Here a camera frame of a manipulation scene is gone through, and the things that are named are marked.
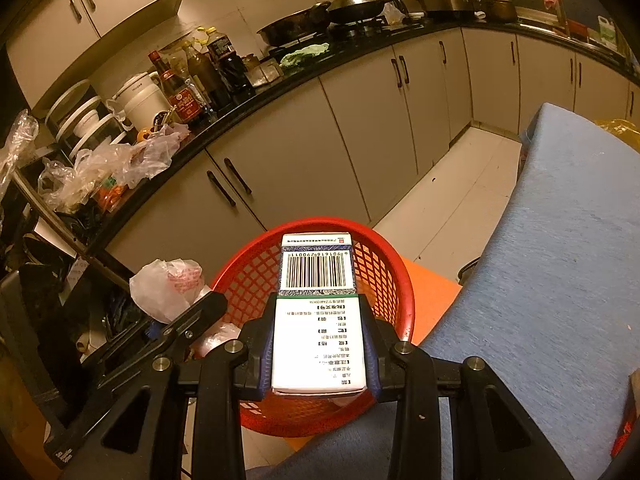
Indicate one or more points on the yellow plastic bag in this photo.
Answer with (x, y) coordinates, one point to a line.
(620, 135)

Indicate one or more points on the green cloth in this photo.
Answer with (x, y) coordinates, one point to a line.
(302, 55)

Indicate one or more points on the white plastic bag red print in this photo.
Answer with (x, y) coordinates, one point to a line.
(160, 290)

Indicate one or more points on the dark cluttered shelf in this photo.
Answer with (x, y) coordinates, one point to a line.
(45, 270)

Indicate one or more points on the stacked metal pots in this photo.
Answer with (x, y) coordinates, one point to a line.
(495, 5)

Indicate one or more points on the pink crumpled wrapper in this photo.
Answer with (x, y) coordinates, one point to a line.
(220, 335)

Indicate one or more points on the cluster of condiment bottles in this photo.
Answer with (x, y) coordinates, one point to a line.
(200, 80)

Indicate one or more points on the cream base cabinets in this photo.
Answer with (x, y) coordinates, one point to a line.
(350, 135)

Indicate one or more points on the cream two-door wall cabinet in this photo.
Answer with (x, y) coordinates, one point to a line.
(100, 25)

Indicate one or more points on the wok with metal lid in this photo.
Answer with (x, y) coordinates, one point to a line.
(357, 5)

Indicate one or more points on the black kitchen countertop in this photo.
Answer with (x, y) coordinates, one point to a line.
(300, 77)

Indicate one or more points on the black frying pan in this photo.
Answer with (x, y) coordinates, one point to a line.
(292, 27)

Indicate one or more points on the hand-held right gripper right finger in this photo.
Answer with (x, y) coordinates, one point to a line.
(372, 360)

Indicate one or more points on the white electric kettle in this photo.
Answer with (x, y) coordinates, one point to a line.
(142, 100)

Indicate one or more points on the white plastic bag beside wok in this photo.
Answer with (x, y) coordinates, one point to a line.
(394, 12)

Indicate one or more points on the steel electric cooker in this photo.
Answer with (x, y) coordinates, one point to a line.
(445, 2)

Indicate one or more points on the red bowl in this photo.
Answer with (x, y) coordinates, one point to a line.
(578, 29)

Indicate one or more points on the red mesh plastic basket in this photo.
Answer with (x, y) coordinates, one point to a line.
(250, 270)

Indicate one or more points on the white stacked steamer appliance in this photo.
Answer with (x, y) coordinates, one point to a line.
(82, 120)

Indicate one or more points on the small white medicine box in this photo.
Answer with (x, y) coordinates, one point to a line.
(315, 340)

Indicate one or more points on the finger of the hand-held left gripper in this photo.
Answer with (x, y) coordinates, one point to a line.
(200, 310)
(130, 350)

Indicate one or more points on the green label detergent bottle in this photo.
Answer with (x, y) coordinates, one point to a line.
(608, 35)

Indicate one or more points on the gas stove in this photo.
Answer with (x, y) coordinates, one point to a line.
(360, 32)

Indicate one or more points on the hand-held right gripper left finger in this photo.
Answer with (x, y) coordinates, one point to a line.
(265, 375)

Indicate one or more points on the crumpled clear plastic bags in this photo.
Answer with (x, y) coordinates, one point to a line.
(115, 165)

